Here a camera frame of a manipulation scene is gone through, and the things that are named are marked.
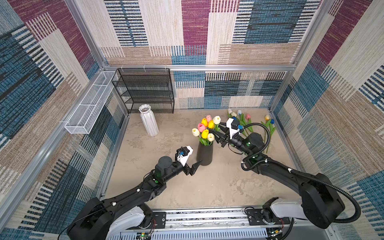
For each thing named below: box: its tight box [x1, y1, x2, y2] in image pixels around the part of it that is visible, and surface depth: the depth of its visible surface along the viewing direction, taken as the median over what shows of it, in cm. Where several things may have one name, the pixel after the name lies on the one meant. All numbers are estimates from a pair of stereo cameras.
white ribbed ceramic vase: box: [138, 104, 159, 137], surface depth 94 cm
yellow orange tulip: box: [201, 118, 209, 127], surface depth 74 cm
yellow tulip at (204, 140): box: [199, 129, 209, 146], surface depth 70 cm
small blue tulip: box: [269, 119, 277, 136], surface depth 110 cm
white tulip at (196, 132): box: [192, 128, 200, 138], surface depth 71 cm
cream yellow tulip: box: [261, 114, 271, 128], surface depth 114 cm
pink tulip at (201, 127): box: [197, 123, 206, 133], surface depth 71 cm
